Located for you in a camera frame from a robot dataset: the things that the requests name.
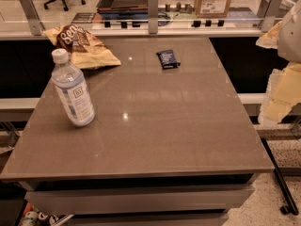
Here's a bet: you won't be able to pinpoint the metal glass bracket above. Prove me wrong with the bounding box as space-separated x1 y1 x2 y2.
257 0 282 32
148 0 158 34
19 0 45 36

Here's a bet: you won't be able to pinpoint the clear plastic water bottle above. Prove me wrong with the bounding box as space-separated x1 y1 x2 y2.
51 48 95 127

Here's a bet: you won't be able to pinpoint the left metal glass bracket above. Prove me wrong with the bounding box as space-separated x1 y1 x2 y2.
19 0 45 36

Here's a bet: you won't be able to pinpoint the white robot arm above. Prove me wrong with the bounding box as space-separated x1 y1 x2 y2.
256 0 301 126

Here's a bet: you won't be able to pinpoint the grey table drawer unit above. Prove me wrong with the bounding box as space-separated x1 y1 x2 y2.
25 172 254 226

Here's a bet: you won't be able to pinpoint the brown chip bag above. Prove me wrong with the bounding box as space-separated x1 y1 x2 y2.
43 24 121 69

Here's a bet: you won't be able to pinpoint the cans under table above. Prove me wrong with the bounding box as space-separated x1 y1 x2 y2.
18 202 59 226

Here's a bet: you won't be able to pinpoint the black floor bar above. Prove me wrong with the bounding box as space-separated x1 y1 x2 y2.
261 138 299 216

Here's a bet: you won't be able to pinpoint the cardboard box with label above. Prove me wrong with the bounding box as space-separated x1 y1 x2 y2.
194 0 231 18

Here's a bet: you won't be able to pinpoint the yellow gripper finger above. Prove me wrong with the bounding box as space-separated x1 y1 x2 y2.
256 22 282 49
258 62 301 126

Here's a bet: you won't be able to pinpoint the dark blue snack bar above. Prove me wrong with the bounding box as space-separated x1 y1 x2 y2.
156 50 181 69

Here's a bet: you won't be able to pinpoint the middle metal glass bracket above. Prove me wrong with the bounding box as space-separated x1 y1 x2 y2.
148 0 158 34

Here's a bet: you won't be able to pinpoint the right metal glass bracket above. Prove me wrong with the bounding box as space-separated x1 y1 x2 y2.
257 0 282 32

